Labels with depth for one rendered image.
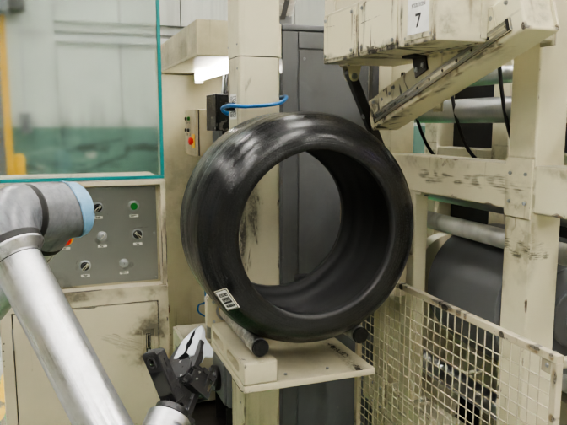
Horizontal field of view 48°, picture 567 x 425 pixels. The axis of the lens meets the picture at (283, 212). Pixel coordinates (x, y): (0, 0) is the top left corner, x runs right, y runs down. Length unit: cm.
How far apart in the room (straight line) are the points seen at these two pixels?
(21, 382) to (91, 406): 124
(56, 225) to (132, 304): 103
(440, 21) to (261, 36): 65
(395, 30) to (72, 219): 86
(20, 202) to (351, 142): 78
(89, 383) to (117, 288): 116
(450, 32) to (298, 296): 87
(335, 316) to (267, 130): 50
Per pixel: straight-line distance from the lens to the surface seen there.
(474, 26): 150
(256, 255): 195
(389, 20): 162
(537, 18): 147
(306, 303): 188
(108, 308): 226
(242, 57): 190
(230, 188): 147
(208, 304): 191
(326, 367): 175
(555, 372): 141
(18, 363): 231
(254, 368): 163
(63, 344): 113
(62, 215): 128
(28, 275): 117
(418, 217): 210
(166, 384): 133
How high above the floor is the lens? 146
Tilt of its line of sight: 8 degrees down
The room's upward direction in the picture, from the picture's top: straight up
